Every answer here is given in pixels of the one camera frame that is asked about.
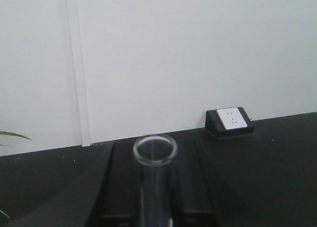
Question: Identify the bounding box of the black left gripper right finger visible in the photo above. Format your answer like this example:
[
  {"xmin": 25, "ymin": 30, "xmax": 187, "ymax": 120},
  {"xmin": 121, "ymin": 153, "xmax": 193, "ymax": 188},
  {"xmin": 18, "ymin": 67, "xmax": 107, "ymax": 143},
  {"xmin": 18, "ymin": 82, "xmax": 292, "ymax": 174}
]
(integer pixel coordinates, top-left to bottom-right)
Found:
[{"xmin": 174, "ymin": 139, "xmax": 265, "ymax": 227}]

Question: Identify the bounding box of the green potted spider plant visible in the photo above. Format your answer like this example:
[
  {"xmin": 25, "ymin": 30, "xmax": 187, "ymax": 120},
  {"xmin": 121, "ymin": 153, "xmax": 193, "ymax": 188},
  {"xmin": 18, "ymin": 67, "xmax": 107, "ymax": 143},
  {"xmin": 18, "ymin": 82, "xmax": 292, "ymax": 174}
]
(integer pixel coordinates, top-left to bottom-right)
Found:
[{"xmin": 0, "ymin": 130, "xmax": 32, "ymax": 219}]

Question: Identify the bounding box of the black and white power socket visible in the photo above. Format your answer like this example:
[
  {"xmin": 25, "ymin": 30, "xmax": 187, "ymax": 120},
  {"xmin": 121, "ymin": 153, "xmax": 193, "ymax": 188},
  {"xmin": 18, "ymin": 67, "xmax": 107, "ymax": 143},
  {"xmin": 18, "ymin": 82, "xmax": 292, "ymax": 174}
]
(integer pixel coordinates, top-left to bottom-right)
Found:
[{"xmin": 205, "ymin": 107, "xmax": 254, "ymax": 138}]

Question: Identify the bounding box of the clear glass test tube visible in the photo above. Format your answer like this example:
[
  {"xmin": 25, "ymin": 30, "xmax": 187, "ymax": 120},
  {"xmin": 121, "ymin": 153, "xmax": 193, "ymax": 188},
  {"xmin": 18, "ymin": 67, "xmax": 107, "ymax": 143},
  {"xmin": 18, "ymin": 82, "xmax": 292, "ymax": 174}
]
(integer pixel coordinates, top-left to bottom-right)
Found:
[{"xmin": 133, "ymin": 134, "xmax": 177, "ymax": 227}]

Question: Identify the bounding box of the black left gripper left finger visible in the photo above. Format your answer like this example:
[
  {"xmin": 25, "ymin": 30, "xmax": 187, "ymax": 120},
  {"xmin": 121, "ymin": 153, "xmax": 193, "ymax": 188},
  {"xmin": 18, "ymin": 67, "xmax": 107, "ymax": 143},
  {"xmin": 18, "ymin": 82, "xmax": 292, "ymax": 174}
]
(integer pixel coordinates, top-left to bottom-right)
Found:
[{"xmin": 11, "ymin": 142, "xmax": 138, "ymax": 227}]

